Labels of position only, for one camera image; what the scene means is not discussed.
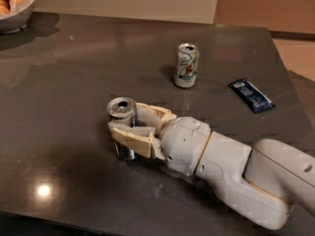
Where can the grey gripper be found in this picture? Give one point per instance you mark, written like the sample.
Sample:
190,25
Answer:
184,144

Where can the blue silver redbull can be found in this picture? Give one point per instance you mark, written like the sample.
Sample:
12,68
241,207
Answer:
122,110

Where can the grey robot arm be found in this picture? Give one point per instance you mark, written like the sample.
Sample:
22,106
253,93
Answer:
262,182

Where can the white green 7up can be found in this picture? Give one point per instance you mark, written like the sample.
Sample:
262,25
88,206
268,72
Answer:
185,72

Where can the dark blue snack packet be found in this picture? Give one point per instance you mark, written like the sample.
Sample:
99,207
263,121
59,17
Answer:
254,98

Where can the silver metal fruit bowl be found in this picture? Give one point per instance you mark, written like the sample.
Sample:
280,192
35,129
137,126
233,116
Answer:
16,22

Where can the white paper napkin in bowl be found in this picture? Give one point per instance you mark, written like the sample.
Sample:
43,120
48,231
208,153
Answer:
17,6

